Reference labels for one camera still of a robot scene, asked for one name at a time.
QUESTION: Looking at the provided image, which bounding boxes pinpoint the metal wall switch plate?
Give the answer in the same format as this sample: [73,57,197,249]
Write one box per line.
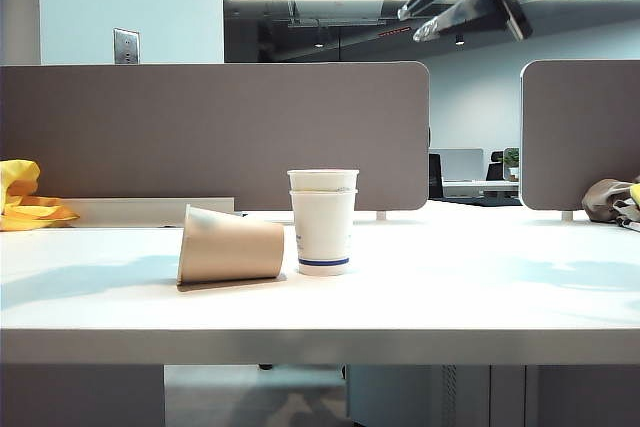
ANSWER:
[112,27,141,66]

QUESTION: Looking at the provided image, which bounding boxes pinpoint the white background desk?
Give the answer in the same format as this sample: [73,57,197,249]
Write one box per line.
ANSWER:
[440,179,521,201]

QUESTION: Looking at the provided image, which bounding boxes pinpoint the green potted plant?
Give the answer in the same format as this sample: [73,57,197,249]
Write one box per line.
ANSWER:
[502,147,521,183]

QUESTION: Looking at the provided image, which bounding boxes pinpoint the wide grey desk divider panel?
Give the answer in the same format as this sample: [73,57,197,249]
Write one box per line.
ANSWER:
[0,62,431,213]

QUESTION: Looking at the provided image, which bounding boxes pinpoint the black office chair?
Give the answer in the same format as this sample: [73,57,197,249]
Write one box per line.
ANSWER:
[484,150,505,182]
[428,154,445,201]

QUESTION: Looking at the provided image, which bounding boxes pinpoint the grey under-desk cabinet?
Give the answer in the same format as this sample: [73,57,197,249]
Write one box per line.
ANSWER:
[345,365,527,427]

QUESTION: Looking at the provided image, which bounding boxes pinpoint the brown paper cup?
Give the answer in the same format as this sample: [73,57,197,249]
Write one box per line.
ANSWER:
[175,203,286,289]

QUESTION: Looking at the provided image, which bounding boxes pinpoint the white paper cup blue logo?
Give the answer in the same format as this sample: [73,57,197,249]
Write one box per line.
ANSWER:
[286,168,361,194]
[289,189,360,277]

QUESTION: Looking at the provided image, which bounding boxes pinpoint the white background desk screen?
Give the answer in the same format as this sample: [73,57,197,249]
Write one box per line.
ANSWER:
[429,148,485,183]

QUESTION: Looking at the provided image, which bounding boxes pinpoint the yellow cloth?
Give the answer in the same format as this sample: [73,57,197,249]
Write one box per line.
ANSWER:
[0,159,81,232]

